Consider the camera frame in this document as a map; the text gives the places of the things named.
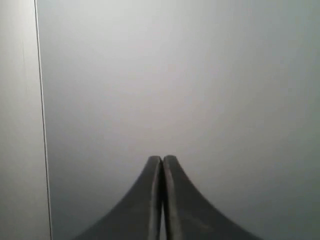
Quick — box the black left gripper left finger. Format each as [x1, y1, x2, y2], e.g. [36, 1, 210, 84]
[75, 156, 163, 240]

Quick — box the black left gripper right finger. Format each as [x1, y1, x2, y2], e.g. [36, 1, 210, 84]
[162, 155, 260, 240]

